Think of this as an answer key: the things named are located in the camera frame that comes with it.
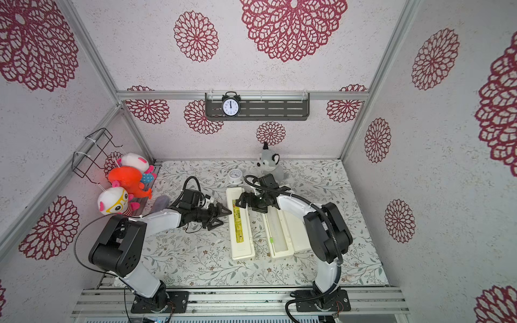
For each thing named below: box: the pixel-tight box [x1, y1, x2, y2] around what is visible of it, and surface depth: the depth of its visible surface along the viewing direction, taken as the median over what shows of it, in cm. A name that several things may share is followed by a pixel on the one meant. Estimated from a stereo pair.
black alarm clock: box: [221, 90, 241, 118], surface depth 92 cm
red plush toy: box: [107, 165, 153, 200], surface depth 91 cm
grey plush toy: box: [256, 141, 286, 184], surface depth 98 cm
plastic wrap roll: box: [266, 205, 289, 254], surface depth 87 cm
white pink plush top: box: [120, 152, 150, 173], surface depth 97 cm
